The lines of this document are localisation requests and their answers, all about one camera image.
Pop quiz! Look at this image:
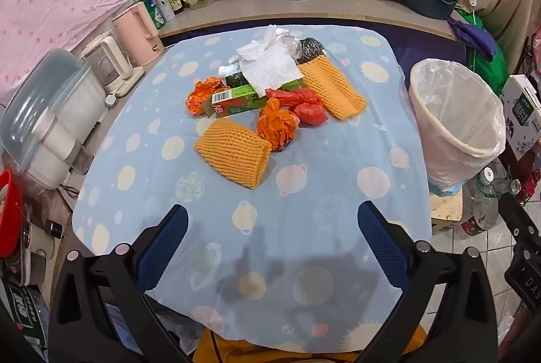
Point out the orange plastic bag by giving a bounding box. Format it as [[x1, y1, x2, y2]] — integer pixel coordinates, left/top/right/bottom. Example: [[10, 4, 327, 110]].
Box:
[[258, 96, 299, 152]]

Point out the white dish dryer clear lid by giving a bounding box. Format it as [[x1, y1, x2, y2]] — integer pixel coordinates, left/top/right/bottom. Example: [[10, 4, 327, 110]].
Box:
[[0, 48, 106, 190]]

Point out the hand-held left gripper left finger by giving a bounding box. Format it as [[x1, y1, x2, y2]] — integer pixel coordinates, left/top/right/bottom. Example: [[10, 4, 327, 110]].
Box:
[[48, 204, 191, 363]]

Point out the clear plastic bottle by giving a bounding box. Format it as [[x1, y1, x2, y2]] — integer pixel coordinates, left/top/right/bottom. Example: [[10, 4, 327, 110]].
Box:
[[465, 166, 520, 228]]

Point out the purple cloth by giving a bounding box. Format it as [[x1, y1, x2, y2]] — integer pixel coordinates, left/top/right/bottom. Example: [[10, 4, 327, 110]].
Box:
[[447, 17, 497, 61]]

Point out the yellow garment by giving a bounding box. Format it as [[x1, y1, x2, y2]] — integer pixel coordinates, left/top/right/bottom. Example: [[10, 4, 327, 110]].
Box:
[[192, 325, 427, 363]]

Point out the white green milk box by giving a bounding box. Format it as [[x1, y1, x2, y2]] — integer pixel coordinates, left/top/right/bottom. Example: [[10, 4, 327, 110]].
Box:
[[499, 74, 541, 161]]

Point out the steel wool scourer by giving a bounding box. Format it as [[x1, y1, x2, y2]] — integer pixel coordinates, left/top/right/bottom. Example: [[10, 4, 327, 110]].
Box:
[[296, 37, 326, 64]]

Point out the clear plastic bag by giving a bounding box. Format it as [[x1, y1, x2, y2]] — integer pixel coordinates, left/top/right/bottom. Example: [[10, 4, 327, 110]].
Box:
[[279, 34, 303, 59]]

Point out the light blue planet print blanket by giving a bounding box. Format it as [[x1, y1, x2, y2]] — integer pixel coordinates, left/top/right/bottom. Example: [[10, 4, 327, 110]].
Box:
[[72, 25, 434, 355]]

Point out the red plastic bag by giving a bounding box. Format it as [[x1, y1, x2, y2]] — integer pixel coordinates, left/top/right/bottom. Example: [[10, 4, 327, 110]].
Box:
[[265, 88, 328, 127]]

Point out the pink electric kettle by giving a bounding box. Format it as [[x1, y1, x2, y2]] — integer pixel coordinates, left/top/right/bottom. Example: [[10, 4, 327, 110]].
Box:
[[112, 2, 165, 67]]

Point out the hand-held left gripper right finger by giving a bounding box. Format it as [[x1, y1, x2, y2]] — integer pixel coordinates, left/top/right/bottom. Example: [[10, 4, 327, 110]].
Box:
[[357, 201, 499, 363]]

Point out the cream stool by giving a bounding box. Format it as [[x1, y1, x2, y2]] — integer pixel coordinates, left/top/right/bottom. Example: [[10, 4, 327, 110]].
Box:
[[429, 194, 463, 232]]

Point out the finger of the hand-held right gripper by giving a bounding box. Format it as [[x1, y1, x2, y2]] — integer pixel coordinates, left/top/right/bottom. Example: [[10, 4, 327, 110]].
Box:
[[497, 192, 537, 251]]

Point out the short yellow foam fruit net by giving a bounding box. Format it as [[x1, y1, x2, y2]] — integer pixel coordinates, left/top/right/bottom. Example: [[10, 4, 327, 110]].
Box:
[[194, 118, 272, 189]]

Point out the wooden edged counter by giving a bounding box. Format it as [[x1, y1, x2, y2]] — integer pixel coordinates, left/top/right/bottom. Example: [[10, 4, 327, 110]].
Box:
[[161, 0, 459, 40]]

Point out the green drink carton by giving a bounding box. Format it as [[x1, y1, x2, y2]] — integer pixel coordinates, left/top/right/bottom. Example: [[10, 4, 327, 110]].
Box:
[[202, 79, 303, 118]]

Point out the orange foil wrapper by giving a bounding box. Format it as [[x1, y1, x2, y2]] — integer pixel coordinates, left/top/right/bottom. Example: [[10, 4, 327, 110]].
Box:
[[186, 77, 231, 116]]

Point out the red bowl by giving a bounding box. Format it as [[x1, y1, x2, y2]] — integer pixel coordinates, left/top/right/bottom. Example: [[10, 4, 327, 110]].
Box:
[[0, 169, 24, 237]]

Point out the white tissue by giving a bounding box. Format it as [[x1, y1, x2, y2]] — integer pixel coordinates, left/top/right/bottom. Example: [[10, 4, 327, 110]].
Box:
[[260, 25, 292, 51]]

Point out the long yellow foam fruit net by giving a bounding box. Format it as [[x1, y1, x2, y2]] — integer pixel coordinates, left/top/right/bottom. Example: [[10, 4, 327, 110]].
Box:
[[298, 54, 368, 120]]

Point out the green white cardboard box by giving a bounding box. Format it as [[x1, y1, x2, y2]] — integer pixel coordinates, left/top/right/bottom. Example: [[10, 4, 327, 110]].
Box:
[[0, 282, 47, 347]]

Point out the dark green white milk carton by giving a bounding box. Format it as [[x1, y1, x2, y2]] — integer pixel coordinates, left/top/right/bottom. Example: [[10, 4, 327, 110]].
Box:
[[219, 65, 251, 90]]

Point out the pink floral cloth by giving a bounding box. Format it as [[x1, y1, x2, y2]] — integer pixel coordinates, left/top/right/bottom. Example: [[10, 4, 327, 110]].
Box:
[[528, 29, 541, 72]]

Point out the green bag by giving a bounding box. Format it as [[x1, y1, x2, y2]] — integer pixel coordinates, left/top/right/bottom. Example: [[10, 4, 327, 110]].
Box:
[[456, 8, 508, 93]]

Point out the beige wastebasket with white liner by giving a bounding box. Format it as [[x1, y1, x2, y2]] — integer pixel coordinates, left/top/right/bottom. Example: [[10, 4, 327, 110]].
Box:
[[408, 59, 507, 188]]

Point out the white label bottle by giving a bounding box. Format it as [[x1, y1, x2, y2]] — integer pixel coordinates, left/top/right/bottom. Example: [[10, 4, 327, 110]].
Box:
[[152, 0, 175, 22]]

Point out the blue face mask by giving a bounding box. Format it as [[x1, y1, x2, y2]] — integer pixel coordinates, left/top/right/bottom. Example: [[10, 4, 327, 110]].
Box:
[[429, 181, 461, 199]]

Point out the white paper towel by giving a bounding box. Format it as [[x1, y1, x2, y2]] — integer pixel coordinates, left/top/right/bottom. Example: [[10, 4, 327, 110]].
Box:
[[237, 42, 303, 95]]

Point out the white mug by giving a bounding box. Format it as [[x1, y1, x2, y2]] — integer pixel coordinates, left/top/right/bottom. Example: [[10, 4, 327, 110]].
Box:
[[23, 219, 64, 262]]

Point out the white coffee maker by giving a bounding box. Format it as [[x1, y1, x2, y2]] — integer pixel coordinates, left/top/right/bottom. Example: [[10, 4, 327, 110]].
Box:
[[80, 35, 144, 97]]

